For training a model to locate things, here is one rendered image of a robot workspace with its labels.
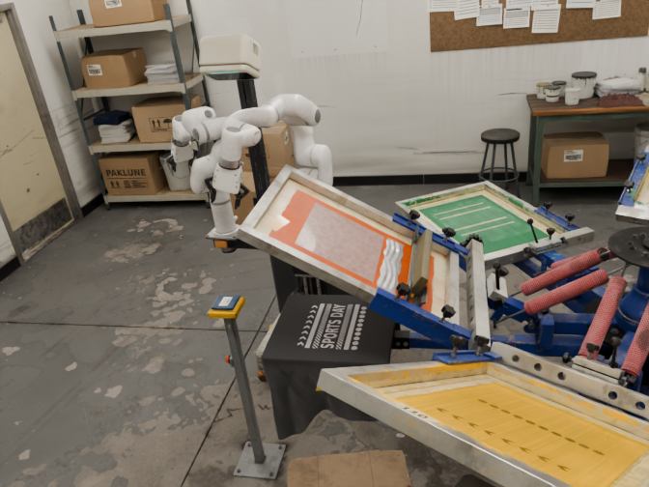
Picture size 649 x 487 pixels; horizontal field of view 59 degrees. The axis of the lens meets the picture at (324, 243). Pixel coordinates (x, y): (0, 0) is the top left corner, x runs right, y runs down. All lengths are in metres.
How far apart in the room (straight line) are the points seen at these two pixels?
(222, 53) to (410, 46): 3.58
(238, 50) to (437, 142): 3.87
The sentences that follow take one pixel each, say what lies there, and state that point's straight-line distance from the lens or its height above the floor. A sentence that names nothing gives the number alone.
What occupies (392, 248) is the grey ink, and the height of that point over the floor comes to 1.24.
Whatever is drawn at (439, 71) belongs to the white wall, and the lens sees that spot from 5.75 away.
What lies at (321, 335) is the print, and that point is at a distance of 2.27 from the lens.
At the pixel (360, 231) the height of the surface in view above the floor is 1.31.
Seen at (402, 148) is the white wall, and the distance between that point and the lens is 5.97.
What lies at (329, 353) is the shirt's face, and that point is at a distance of 2.18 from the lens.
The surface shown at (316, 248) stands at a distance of 1.98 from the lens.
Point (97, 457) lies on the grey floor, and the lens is 3.50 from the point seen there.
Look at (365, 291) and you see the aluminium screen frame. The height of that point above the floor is 1.30.
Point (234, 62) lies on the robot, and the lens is 2.29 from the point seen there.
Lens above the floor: 2.29
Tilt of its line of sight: 27 degrees down
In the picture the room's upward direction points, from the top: 7 degrees counter-clockwise
